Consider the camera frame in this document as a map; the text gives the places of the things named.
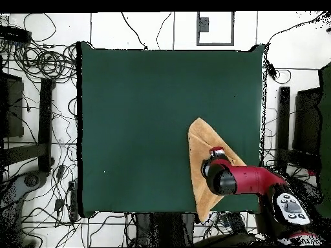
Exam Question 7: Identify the tan terry towel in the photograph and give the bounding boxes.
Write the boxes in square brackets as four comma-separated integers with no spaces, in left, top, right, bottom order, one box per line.
[187,117,248,225]

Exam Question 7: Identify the black rectangular floor device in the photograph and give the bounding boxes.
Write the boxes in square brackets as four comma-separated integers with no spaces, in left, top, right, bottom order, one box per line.
[224,212,248,234]

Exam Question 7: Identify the black box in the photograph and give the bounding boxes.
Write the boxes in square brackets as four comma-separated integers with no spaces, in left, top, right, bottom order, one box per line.
[293,87,323,156]
[0,73,25,139]

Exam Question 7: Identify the dark green table cloth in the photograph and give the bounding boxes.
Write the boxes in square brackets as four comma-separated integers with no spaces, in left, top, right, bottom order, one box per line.
[76,41,267,219]

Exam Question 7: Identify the gray black floor stand base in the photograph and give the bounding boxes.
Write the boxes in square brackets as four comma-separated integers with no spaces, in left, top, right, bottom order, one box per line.
[0,171,50,207]
[285,176,324,207]

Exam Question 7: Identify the dark green fabric sheet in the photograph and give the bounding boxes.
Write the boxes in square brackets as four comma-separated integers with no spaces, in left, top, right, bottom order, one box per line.
[304,61,331,219]

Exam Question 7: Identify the gray square floor box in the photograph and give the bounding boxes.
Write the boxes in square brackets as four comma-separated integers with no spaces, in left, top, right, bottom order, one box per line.
[197,17,209,33]

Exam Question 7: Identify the black power strip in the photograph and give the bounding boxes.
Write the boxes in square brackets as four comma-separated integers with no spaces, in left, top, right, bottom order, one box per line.
[0,25,32,43]

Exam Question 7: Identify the black metal stand frame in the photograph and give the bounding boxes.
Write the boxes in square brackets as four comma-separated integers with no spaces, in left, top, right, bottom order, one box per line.
[2,77,56,173]
[274,86,323,178]

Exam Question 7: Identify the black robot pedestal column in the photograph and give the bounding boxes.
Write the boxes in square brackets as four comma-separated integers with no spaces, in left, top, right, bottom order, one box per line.
[134,212,195,247]

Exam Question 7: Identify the black plug with cable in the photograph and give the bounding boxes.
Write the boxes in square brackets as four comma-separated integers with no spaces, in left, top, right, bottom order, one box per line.
[265,60,292,85]

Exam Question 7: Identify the gray floor hatch frame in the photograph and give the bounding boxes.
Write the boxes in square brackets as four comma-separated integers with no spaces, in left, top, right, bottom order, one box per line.
[195,11,235,47]

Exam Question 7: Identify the thin black floor cable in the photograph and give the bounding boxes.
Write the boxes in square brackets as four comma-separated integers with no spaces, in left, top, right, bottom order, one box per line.
[155,11,173,50]
[120,12,149,50]

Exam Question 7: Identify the coil of black cables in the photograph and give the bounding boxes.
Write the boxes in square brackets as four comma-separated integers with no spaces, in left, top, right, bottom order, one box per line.
[14,43,78,83]

